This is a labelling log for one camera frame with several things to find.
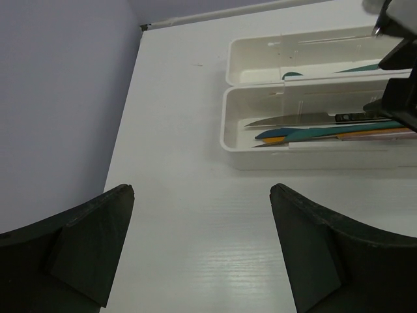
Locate white far tray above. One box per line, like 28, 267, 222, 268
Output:
225, 26, 400, 86

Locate steel knife pink handle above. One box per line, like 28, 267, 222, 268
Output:
252, 130, 417, 149

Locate orange plastic knife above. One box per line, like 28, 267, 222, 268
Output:
262, 127, 414, 145

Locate blue plastic knife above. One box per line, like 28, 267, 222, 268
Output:
255, 127, 304, 140

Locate white near tray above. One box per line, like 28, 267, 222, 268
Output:
220, 76, 416, 170

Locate teal plastic spoon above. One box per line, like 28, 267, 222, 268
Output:
281, 64, 379, 80

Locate teal plastic knife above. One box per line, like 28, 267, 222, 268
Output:
283, 121, 404, 143

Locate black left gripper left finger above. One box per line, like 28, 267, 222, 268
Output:
1, 185, 134, 313

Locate steel knife dark marbled handle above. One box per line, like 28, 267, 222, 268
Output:
246, 112, 390, 127

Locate white tray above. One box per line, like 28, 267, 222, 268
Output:
225, 26, 400, 86
220, 76, 416, 170

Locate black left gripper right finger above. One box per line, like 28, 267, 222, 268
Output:
270, 184, 416, 312

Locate aluminium table edge rail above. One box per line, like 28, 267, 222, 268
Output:
139, 0, 333, 32

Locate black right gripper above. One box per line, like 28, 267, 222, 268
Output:
363, 39, 416, 131

